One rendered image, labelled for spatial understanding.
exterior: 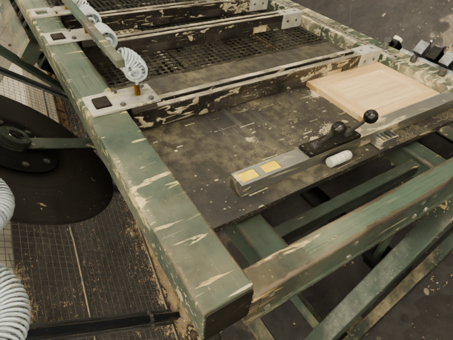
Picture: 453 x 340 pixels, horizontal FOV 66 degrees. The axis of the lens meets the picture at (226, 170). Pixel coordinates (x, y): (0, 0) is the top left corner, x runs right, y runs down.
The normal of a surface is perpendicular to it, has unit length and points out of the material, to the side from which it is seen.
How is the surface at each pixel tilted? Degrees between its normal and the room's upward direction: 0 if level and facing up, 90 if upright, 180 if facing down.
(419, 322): 0
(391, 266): 0
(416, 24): 0
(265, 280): 50
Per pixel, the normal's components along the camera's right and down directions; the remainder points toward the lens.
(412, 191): 0.07, -0.74
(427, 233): -0.61, -0.23
